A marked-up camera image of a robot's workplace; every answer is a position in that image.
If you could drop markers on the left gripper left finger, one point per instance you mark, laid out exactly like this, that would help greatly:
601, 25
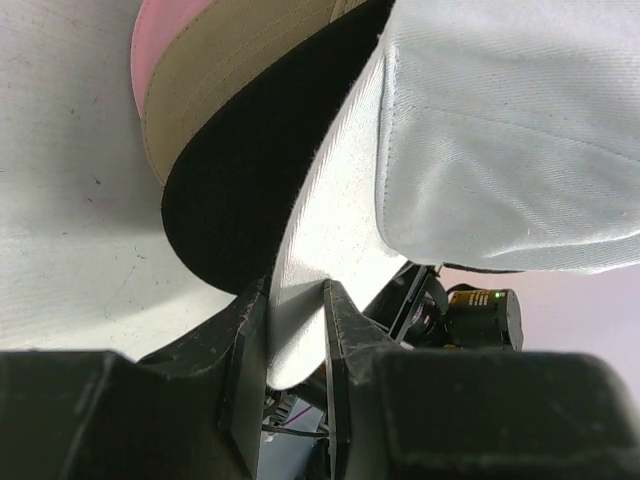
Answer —
190, 410

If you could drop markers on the black cap white logo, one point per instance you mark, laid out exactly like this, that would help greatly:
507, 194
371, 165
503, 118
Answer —
228, 198

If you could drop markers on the beige cap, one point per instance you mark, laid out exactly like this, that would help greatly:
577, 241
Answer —
217, 54

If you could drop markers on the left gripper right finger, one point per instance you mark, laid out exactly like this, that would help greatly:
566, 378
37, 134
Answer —
469, 414

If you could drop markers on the pink cap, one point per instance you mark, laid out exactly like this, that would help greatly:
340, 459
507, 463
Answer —
157, 23

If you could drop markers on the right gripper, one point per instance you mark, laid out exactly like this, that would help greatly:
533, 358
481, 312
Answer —
417, 311

